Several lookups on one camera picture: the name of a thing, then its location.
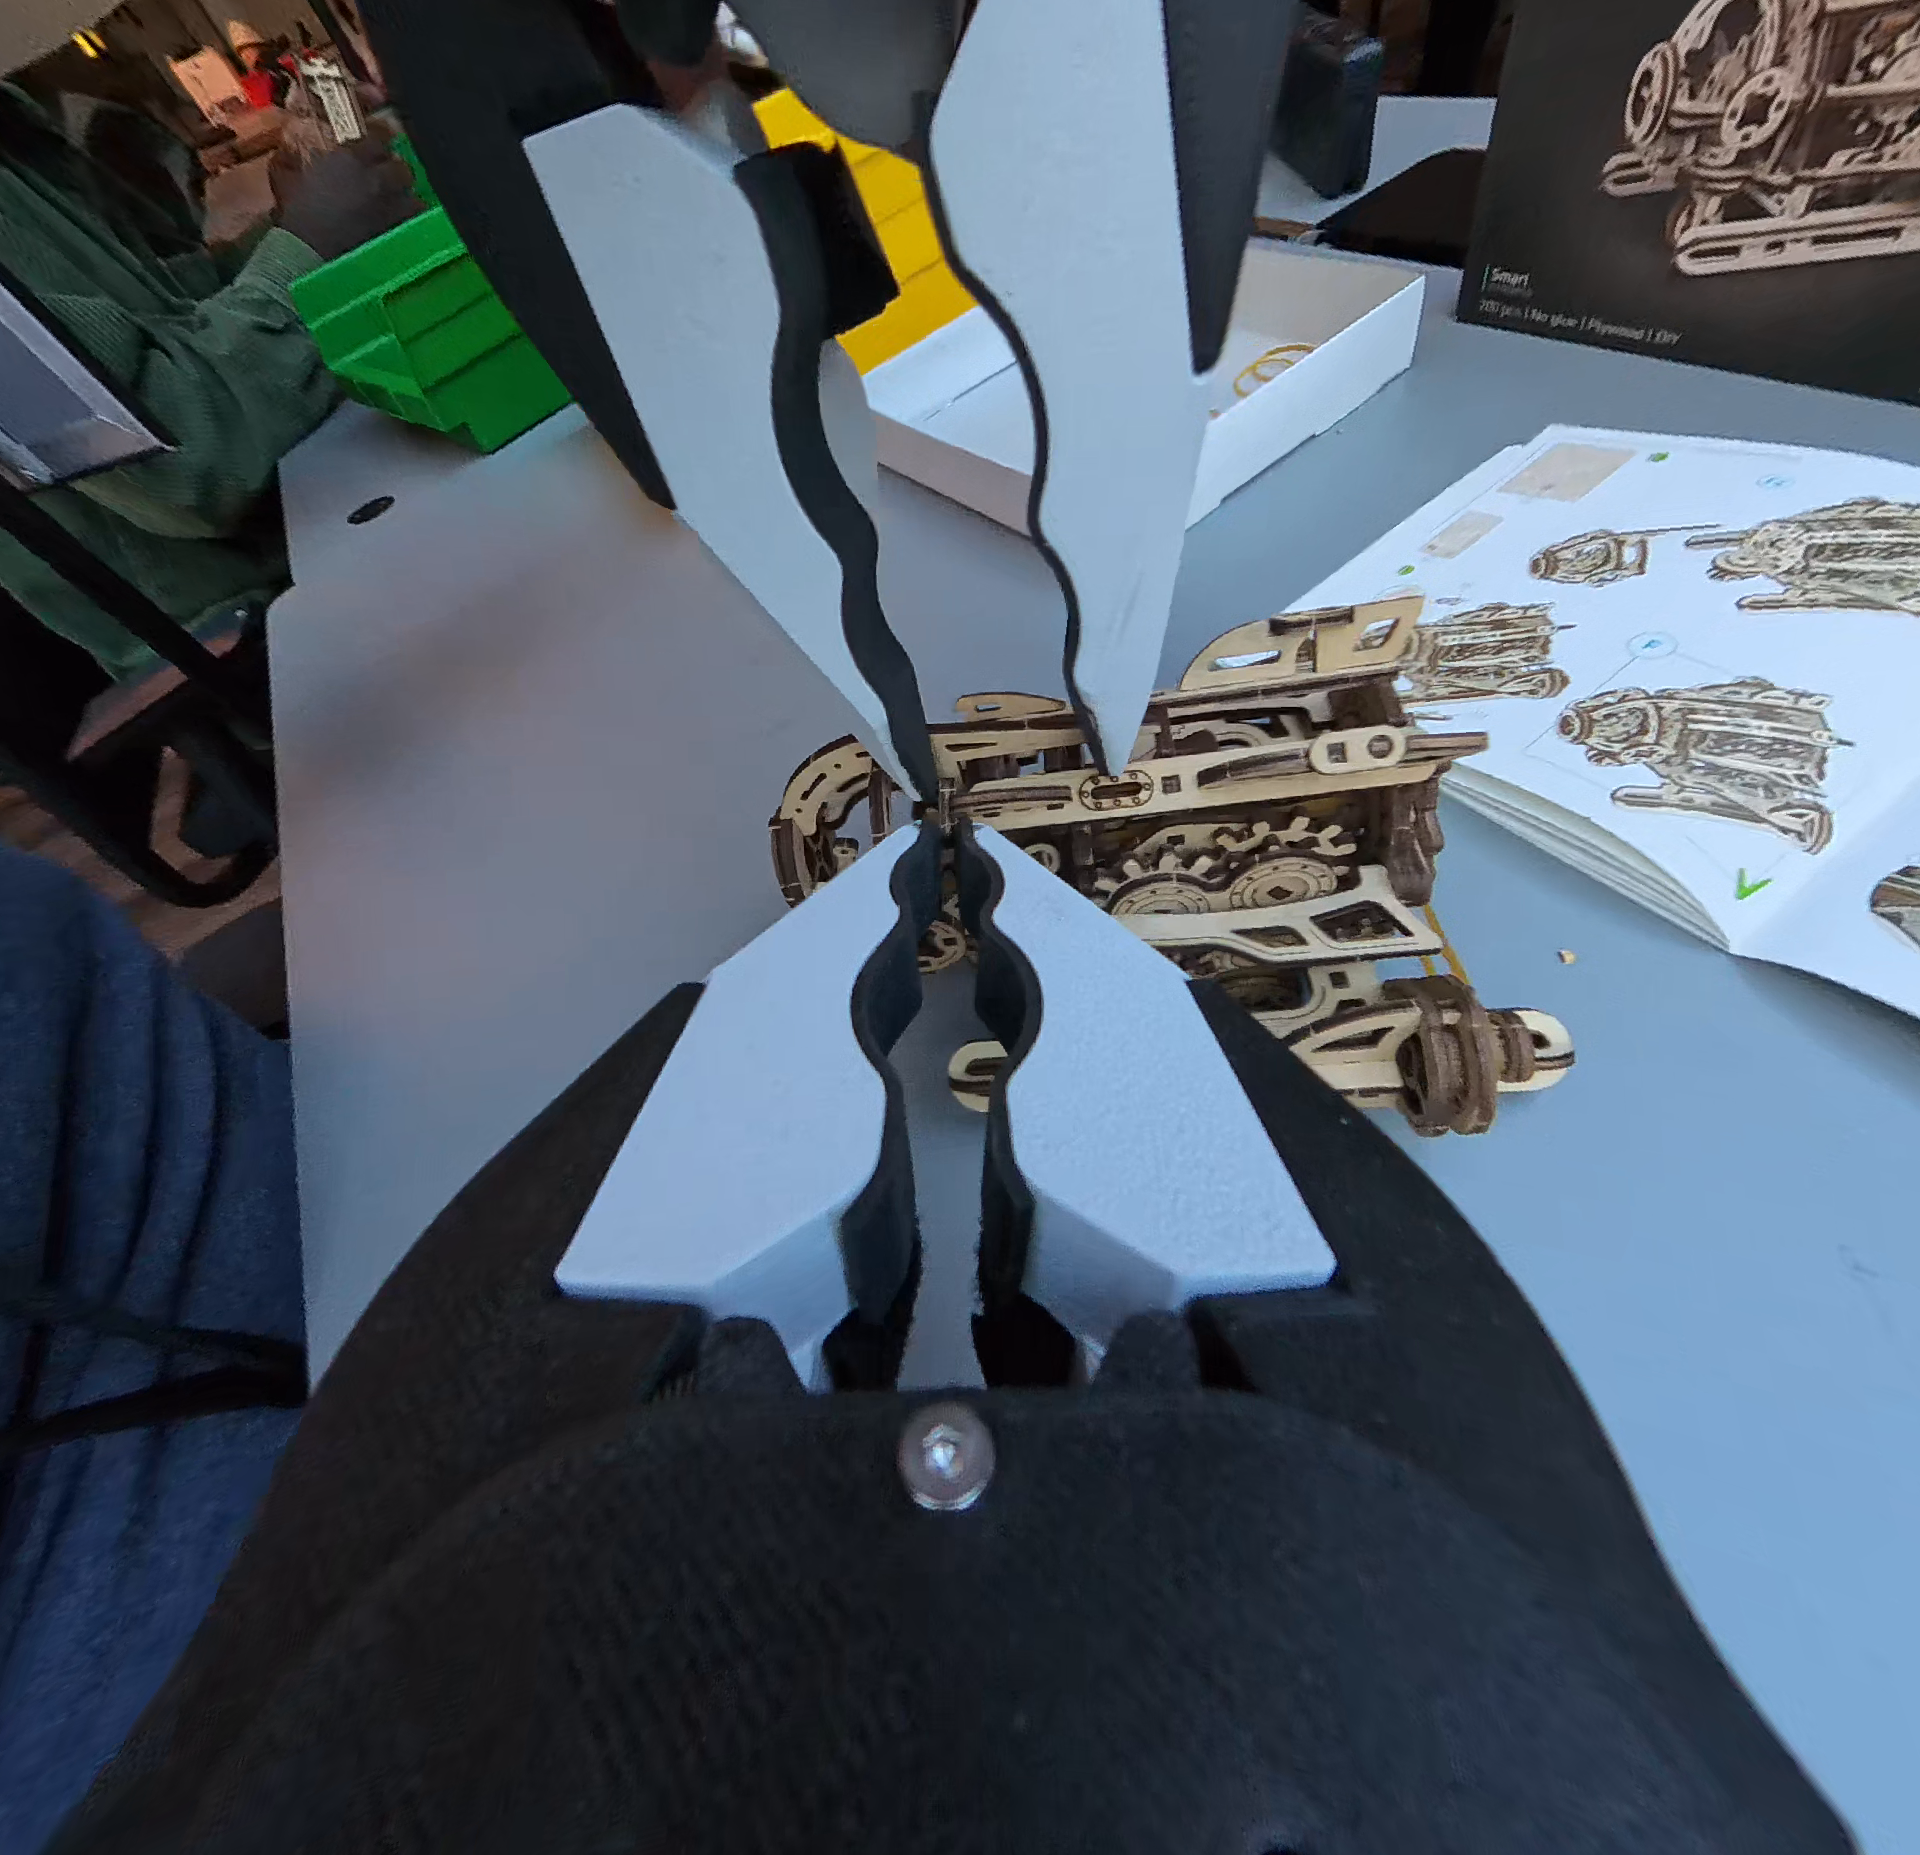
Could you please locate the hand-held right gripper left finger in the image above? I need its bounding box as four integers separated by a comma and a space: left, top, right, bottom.
554, 820, 948, 1388

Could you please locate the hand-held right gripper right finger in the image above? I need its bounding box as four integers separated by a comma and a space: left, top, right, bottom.
958, 823, 1337, 1388

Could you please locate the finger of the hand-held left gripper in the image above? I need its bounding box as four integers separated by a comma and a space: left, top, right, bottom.
522, 100, 934, 825
922, 0, 1217, 779

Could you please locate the wooden submarine model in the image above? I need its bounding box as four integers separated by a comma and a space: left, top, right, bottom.
769, 591, 1579, 1140

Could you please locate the black model kit box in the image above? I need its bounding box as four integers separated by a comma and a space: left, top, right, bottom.
1457, 0, 1920, 411

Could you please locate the yellow plastic bin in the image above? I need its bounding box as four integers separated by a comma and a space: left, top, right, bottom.
749, 83, 984, 375

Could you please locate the white cardboard tray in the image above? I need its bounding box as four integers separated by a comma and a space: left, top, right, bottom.
866, 242, 1427, 533

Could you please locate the black flat case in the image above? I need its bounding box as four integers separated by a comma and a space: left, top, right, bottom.
1318, 146, 1490, 269

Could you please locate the open instruction booklet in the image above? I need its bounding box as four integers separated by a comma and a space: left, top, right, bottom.
1288, 421, 1920, 1020

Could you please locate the black chair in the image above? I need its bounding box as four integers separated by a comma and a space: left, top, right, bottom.
0, 491, 289, 911

